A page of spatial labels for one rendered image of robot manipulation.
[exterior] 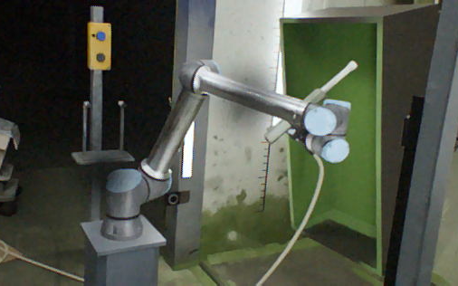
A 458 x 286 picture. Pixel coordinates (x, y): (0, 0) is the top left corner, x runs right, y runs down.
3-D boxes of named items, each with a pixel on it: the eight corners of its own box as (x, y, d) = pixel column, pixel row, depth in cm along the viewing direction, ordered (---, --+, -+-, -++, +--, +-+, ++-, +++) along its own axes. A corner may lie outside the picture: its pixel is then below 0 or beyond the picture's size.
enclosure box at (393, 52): (333, 208, 290) (329, 7, 253) (428, 249, 240) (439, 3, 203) (291, 227, 273) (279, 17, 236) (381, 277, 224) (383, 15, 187)
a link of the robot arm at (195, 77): (168, 57, 181) (337, 109, 149) (186, 56, 191) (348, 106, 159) (163, 86, 184) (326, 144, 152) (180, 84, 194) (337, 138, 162)
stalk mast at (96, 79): (96, 264, 310) (100, 7, 275) (98, 269, 305) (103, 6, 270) (87, 266, 307) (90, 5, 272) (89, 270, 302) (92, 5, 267)
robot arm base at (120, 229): (107, 243, 198) (108, 222, 196) (95, 226, 215) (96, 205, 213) (149, 237, 207) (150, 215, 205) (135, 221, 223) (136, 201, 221)
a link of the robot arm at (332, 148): (353, 138, 166) (348, 165, 168) (335, 129, 177) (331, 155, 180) (328, 137, 164) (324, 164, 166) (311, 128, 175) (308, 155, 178)
